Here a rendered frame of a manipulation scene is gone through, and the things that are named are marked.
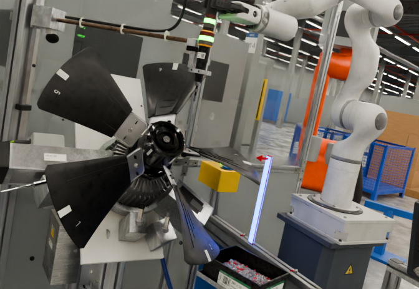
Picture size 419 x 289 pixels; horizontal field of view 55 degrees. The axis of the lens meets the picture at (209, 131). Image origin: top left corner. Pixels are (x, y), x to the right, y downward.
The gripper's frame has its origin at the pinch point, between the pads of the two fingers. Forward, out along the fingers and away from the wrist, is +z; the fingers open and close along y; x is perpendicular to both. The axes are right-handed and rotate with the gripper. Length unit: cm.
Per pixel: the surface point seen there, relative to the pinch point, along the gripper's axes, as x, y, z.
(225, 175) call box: -58, 21, -34
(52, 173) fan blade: -51, -12, 40
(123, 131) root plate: -41.9, 4.2, 19.0
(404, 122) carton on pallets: -19, 374, -720
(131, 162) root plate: -49, -5, 19
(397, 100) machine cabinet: 37, 545, -939
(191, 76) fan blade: -22.1, 13.0, -4.9
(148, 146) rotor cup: -43.7, -5.6, 14.9
